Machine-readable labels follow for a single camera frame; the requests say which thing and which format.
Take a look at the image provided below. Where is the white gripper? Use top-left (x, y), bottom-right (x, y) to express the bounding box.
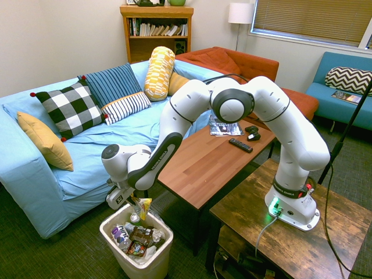
top-left (105, 185), bottom-right (140, 214)

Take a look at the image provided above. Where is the yellow Lay's chip bag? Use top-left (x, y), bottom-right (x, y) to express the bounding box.
top-left (132, 197), bottom-right (153, 221)

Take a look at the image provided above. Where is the beige plastic trash bin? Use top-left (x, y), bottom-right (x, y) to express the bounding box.
top-left (99, 203), bottom-right (174, 279)

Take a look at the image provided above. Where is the black floor vent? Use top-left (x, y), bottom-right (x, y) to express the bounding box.
top-left (152, 189), bottom-right (176, 216)

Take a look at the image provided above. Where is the brown snack wrapper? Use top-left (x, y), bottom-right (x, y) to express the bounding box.
top-left (128, 226), bottom-right (154, 242)

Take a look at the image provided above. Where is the hint water bottle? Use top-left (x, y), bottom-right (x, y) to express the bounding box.
top-left (111, 223), bottom-right (132, 248)

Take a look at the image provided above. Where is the crumpled white paper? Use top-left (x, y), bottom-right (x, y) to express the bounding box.
top-left (147, 227), bottom-right (167, 242)

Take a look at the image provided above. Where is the brown candy wrapper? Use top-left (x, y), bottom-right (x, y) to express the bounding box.
top-left (127, 239), bottom-right (149, 258)

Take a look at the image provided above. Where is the light blue sofa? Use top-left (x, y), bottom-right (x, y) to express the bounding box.
top-left (0, 58), bottom-right (224, 239)

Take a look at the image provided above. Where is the wooden coffee table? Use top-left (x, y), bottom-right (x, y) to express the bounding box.
top-left (145, 120), bottom-right (277, 256)

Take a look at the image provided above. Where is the white navy striped pillow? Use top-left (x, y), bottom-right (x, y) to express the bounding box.
top-left (101, 91), bottom-right (152, 126)

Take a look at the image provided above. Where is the mustard yellow pillow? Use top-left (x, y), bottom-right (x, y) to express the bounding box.
top-left (167, 71), bottom-right (191, 97)
top-left (16, 111), bottom-right (74, 172)

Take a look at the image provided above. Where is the black white checkered pillow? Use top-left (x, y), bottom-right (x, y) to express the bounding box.
top-left (30, 75), bottom-right (109, 143)

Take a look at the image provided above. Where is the black white magazine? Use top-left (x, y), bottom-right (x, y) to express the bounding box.
top-left (209, 113), bottom-right (245, 137)

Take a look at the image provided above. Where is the black remote control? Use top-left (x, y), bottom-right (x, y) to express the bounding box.
top-left (228, 137), bottom-right (254, 154)

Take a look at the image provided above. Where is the blue striped pillow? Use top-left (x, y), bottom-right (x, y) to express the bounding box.
top-left (77, 62), bottom-right (143, 109)

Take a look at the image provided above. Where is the yellow patterned bolster pillow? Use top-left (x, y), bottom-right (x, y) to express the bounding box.
top-left (143, 46), bottom-right (176, 102)

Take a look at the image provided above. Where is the black game controller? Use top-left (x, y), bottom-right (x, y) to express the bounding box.
top-left (244, 125), bottom-right (262, 142)

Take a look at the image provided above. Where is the wooden bookshelf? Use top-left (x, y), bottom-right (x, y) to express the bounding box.
top-left (119, 4), bottom-right (195, 65)

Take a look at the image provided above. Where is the rustic dark wood table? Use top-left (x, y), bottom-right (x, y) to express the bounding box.
top-left (205, 158), bottom-right (372, 279)

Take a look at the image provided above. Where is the row of books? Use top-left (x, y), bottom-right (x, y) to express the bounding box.
top-left (128, 17), bottom-right (189, 37)

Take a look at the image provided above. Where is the orange sofa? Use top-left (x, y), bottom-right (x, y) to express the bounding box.
top-left (175, 46), bottom-right (320, 123)

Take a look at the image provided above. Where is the black object on shelf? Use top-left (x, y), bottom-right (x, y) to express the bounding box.
top-left (134, 0), bottom-right (166, 8)

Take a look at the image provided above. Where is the white shade floor lamp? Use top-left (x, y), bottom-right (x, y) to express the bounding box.
top-left (227, 2), bottom-right (256, 52)

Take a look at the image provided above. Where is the teal couch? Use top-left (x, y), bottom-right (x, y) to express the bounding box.
top-left (305, 51), bottom-right (372, 132)

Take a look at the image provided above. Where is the dark cover magazine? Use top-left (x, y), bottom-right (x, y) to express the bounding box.
top-left (331, 90), bottom-right (363, 106)

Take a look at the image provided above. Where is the black white chevron pillow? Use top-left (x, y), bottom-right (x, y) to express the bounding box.
top-left (324, 66), bottom-right (372, 97)

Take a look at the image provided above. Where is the wooden window blind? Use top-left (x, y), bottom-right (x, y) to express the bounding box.
top-left (251, 0), bottom-right (372, 49)

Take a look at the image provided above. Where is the gray cable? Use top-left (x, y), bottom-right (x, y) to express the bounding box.
top-left (255, 215), bottom-right (279, 259)

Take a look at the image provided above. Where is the black cable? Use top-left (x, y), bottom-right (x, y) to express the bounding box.
top-left (323, 161), bottom-right (372, 278)

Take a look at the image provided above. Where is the black camera stand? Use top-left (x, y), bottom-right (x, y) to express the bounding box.
top-left (317, 80), bottom-right (372, 186)

